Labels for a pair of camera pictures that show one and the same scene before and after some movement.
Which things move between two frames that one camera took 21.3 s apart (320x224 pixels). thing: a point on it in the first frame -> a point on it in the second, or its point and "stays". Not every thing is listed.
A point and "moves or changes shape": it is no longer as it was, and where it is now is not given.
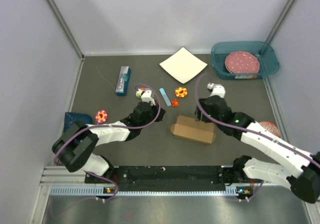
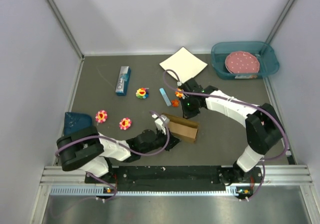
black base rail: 170,178 stays
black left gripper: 162,112 -> 173,141
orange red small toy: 175,103 stays
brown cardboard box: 188,127 moves or changes shape
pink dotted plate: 241,62 stays
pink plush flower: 101,116 stays
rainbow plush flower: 140,90 stays
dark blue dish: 70,117 stays
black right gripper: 198,113 -> 187,114
